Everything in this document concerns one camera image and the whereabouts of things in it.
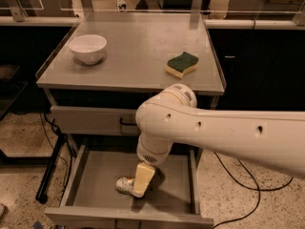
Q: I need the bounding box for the grey metal drawer cabinet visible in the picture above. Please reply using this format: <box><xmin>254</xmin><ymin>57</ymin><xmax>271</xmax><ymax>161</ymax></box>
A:
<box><xmin>35</xmin><ymin>10</ymin><xmax>227</xmax><ymax>229</ymax></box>

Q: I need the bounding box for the white horizontal rail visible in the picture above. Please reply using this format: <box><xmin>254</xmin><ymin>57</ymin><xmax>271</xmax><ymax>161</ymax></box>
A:
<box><xmin>0</xmin><ymin>12</ymin><xmax>305</xmax><ymax>31</ymax></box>

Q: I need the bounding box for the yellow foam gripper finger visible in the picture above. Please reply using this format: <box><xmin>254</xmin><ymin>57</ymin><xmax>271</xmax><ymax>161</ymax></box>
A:
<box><xmin>132</xmin><ymin>162</ymin><xmax>155</xmax><ymax>198</ymax></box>

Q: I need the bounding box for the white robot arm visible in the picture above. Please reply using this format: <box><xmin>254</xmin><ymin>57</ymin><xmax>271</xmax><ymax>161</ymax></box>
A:
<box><xmin>135</xmin><ymin>84</ymin><xmax>305</xmax><ymax>178</ymax></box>

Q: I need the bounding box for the black metal stand leg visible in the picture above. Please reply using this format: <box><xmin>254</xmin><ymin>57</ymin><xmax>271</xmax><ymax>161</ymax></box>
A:
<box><xmin>35</xmin><ymin>134</ymin><xmax>64</xmax><ymax>204</ymax></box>

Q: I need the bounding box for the green and yellow sponge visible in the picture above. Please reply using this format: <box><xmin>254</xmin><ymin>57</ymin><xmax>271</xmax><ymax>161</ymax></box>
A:
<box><xmin>165</xmin><ymin>52</ymin><xmax>199</xmax><ymax>79</ymax></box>

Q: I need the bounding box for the white ceramic bowl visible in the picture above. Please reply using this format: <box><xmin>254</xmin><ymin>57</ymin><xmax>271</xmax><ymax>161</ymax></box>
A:
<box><xmin>69</xmin><ymin>34</ymin><xmax>107</xmax><ymax>65</ymax></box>

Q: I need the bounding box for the clear plastic bottle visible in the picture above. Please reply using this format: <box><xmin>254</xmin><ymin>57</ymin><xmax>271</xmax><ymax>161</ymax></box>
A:
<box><xmin>116</xmin><ymin>0</ymin><xmax>127</xmax><ymax>10</ymax></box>

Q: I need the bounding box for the black floor cable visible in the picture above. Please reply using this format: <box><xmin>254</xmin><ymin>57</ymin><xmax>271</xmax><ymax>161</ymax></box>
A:
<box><xmin>211</xmin><ymin>152</ymin><xmax>295</xmax><ymax>229</ymax></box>

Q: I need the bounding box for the closed grey top drawer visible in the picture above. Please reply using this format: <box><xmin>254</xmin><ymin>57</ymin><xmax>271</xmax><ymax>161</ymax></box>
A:
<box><xmin>51</xmin><ymin>106</ymin><xmax>139</xmax><ymax>136</ymax></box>

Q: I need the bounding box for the open grey middle drawer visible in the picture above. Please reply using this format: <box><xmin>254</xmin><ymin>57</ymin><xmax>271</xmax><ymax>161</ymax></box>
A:
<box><xmin>45</xmin><ymin>146</ymin><xmax>214</xmax><ymax>229</ymax></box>

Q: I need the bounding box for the crushed 7up can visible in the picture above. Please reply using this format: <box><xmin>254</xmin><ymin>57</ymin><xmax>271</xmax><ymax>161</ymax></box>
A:
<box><xmin>115</xmin><ymin>177</ymin><xmax>134</xmax><ymax>195</ymax></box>

